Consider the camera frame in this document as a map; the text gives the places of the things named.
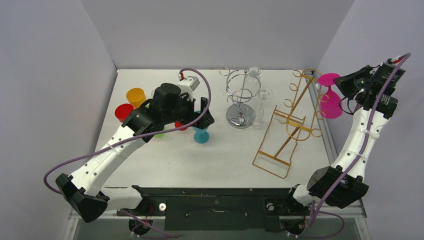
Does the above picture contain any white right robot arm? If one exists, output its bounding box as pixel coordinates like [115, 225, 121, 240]
[282, 59, 405, 214]

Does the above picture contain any blue plastic wine glass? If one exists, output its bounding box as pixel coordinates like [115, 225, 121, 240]
[192, 120, 210, 144]

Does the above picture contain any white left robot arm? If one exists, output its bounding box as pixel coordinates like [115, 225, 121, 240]
[55, 83, 215, 223]

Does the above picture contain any red plastic wine glass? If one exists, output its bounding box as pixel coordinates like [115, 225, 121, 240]
[114, 103, 134, 123]

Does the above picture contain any yellow plastic wine glass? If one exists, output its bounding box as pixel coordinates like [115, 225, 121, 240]
[126, 87, 147, 109]

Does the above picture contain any clear stemmed wine glass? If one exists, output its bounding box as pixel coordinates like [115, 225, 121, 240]
[252, 87, 274, 127]

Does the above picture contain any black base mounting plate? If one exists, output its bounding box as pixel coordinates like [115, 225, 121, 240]
[117, 185, 310, 233]

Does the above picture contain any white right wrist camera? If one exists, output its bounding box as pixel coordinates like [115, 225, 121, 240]
[386, 54, 406, 66]

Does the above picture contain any pink plastic wine glass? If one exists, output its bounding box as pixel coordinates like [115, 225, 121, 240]
[317, 73, 343, 119]

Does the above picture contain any gold wire glass rack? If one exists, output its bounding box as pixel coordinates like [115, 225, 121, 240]
[252, 68, 325, 180]

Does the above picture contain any chrome spiral glass rack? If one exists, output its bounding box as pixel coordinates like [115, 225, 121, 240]
[219, 67, 262, 129]

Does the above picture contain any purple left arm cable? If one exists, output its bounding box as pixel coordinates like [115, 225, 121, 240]
[43, 67, 213, 239]

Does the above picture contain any green plastic wine glass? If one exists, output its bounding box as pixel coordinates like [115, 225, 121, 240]
[154, 132, 165, 138]

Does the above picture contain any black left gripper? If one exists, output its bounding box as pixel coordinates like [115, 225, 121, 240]
[163, 93, 214, 129]

